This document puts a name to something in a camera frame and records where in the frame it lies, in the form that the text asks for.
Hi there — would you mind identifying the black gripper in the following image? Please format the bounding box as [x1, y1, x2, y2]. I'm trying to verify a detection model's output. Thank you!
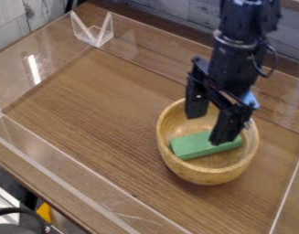
[185, 29, 278, 145]

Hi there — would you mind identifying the clear acrylic tray wall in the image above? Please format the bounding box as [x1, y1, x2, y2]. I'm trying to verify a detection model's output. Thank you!
[0, 5, 299, 234]

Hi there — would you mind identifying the black cable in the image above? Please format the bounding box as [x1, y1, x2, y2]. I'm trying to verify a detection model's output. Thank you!
[0, 207, 51, 234]

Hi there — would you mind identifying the yellow label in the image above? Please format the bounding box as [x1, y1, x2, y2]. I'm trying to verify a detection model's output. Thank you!
[37, 203, 53, 223]

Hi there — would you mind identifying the brown wooden bowl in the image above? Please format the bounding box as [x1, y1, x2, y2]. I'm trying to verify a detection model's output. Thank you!
[157, 99, 261, 186]

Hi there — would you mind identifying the clear acrylic corner bracket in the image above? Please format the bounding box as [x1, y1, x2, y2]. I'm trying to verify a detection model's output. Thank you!
[70, 12, 114, 48]

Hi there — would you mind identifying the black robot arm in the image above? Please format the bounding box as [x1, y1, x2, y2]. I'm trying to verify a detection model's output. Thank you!
[185, 0, 281, 145]

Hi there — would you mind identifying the green rectangular block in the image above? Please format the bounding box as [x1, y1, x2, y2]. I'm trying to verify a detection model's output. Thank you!
[170, 131, 244, 161]

